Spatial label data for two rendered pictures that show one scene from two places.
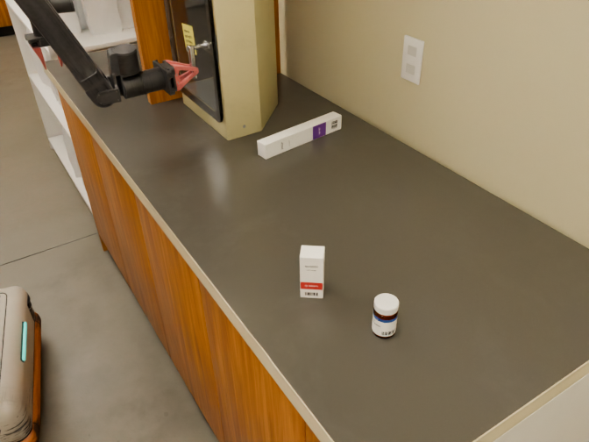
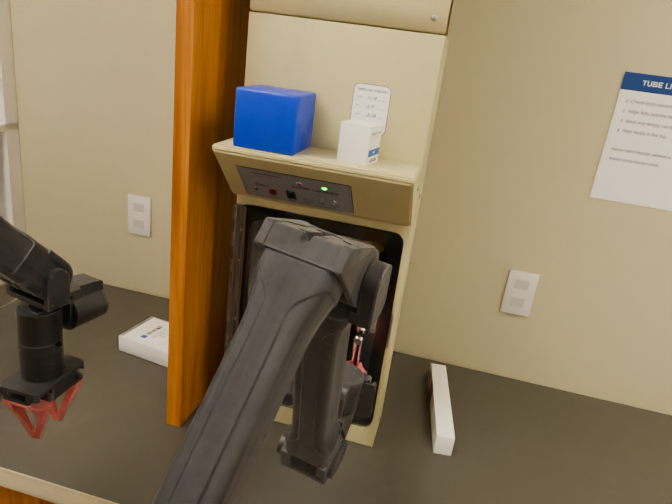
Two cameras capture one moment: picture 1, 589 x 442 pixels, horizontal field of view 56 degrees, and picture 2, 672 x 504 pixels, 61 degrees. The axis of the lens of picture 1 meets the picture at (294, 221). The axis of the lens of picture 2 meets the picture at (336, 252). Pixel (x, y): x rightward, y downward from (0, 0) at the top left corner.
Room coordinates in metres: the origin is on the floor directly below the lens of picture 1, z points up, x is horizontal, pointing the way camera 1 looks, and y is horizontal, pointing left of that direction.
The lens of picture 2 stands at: (0.87, 0.95, 1.68)
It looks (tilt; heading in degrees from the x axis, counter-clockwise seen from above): 20 degrees down; 313
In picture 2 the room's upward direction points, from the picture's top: 8 degrees clockwise
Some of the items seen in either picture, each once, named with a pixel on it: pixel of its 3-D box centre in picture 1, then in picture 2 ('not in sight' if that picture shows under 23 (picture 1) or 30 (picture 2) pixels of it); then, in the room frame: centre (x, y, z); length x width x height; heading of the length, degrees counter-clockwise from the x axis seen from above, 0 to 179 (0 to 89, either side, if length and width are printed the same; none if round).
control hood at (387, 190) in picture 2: not in sight; (316, 185); (1.51, 0.32, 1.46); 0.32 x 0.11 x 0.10; 31
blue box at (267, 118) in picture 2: not in sight; (275, 118); (1.58, 0.36, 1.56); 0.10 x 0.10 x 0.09; 31
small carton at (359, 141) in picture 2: not in sight; (359, 142); (1.46, 0.28, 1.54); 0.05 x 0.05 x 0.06; 22
